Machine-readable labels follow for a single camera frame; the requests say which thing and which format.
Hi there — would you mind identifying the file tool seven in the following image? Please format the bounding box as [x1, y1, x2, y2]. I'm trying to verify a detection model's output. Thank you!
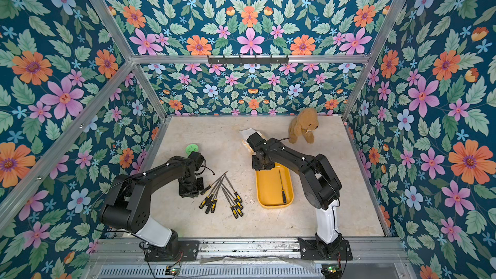
[222, 185, 244, 211]

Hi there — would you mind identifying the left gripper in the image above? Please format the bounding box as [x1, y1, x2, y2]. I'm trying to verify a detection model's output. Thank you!
[181, 175, 206, 198]

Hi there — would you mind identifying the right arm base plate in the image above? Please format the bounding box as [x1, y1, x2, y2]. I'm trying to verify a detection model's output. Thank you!
[297, 236, 353, 261]

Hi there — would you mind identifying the tissue pack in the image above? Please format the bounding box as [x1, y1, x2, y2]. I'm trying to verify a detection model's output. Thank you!
[239, 128, 266, 154]

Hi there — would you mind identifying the file tool six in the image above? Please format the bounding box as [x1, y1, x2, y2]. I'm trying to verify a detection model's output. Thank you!
[225, 176, 243, 204]

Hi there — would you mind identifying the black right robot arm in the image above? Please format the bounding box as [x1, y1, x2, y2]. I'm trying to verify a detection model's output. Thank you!
[247, 133, 342, 247]

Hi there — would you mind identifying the file tool two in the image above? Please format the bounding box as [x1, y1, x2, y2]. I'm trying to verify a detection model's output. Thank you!
[200, 172, 227, 196]

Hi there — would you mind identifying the file tool five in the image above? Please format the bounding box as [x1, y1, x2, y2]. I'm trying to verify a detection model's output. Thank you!
[210, 180, 222, 213]

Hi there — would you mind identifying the perforated metal vent strip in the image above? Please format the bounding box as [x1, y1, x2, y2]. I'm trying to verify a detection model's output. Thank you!
[98, 264, 324, 278]

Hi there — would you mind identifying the file tool three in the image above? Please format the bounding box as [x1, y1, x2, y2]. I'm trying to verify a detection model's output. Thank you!
[199, 190, 213, 209]

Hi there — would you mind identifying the brown plush teddy bear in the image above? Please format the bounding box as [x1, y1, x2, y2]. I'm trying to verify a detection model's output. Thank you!
[289, 108, 319, 143]

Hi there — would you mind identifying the yellow plastic storage box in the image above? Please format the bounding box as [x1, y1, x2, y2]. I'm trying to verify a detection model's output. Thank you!
[256, 164, 294, 209]

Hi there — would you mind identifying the file tool eight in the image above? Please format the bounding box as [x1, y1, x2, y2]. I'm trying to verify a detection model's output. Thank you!
[222, 187, 244, 218]

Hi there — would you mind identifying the green round lid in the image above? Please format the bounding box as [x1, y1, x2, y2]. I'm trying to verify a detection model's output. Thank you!
[185, 143, 200, 156]

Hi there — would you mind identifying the file tool one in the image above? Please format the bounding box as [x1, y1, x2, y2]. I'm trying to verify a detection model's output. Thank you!
[278, 169, 287, 205]

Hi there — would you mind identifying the file tool nine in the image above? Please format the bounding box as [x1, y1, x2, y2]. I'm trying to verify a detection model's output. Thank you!
[222, 188, 239, 219]

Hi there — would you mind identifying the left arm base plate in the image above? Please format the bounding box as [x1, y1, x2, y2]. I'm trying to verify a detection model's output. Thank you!
[145, 240, 200, 262]

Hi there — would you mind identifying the file tool four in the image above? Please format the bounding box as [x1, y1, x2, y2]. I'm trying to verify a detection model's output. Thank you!
[205, 176, 224, 214]

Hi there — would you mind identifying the black hook rail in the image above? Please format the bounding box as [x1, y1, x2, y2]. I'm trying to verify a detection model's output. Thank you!
[207, 55, 289, 65]

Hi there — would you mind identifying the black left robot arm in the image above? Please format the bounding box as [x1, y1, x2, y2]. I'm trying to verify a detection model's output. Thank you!
[99, 152, 205, 248]

